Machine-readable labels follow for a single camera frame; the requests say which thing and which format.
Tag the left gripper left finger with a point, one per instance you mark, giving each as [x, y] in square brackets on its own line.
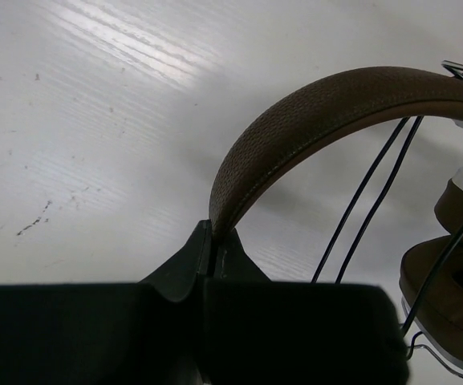
[175, 278]

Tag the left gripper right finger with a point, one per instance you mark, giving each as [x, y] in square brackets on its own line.
[232, 263]

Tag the brown silver headphones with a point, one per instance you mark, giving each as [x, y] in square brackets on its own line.
[309, 119]

